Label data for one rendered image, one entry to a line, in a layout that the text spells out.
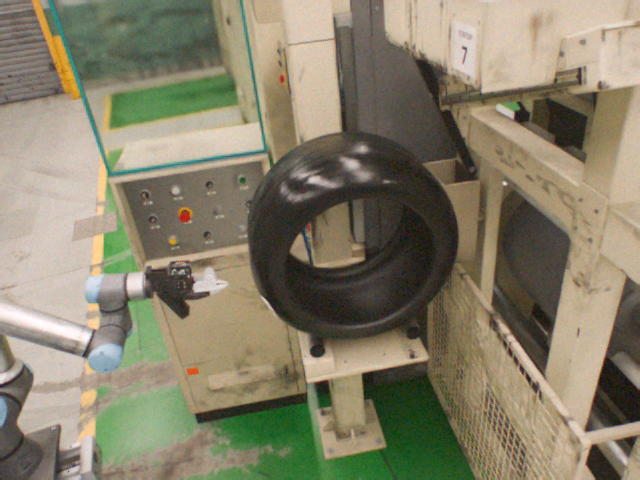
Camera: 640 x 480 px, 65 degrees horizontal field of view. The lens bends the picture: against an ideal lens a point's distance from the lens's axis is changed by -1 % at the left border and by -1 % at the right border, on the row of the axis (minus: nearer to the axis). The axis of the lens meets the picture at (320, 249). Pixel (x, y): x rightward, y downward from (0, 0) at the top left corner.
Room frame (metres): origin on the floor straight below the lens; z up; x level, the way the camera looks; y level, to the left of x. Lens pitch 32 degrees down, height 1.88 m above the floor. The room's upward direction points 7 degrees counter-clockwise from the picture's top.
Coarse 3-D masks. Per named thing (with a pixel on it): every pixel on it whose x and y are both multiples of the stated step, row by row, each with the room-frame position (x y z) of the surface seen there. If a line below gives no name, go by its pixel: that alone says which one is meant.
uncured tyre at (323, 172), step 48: (336, 144) 1.19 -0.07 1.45; (384, 144) 1.21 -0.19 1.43; (288, 192) 1.08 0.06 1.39; (336, 192) 1.05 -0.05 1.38; (384, 192) 1.06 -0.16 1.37; (432, 192) 1.09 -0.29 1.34; (288, 240) 1.04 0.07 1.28; (432, 240) 1.08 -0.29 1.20; (288, 288) 1.04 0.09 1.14; (336, 288) 1.30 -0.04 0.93; (384, 288) 1.27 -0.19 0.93; (432, 288) 1.07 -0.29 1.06; (336, 336) 1.05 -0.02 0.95
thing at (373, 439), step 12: (324, 408) 1.62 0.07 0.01; (372, 408) 1.58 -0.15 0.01; (324, 420) 1.55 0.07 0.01; (324, 432) 1.48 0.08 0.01; (372, 432) 1.45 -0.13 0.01; (324, 444) 1.42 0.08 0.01; (336, 444) 1.41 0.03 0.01; (348, 444) 1.40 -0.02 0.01; (360, 444) 1.40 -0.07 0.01; (372, 444) 1.39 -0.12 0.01; (384, 444) 1.38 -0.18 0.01; (336, 456) 1.35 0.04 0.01
